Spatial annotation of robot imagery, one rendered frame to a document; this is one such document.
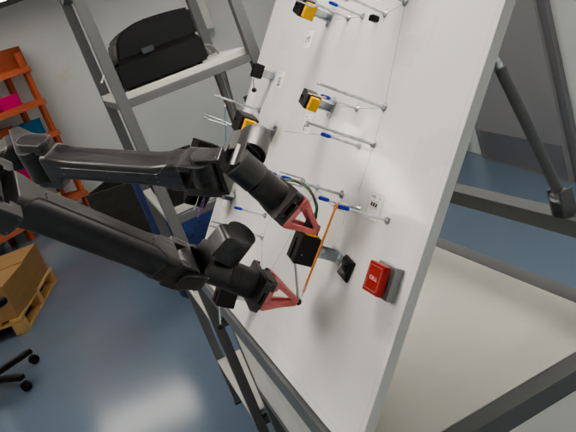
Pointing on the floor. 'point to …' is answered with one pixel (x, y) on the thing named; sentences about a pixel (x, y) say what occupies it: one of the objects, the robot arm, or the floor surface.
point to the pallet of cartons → (23, 287)
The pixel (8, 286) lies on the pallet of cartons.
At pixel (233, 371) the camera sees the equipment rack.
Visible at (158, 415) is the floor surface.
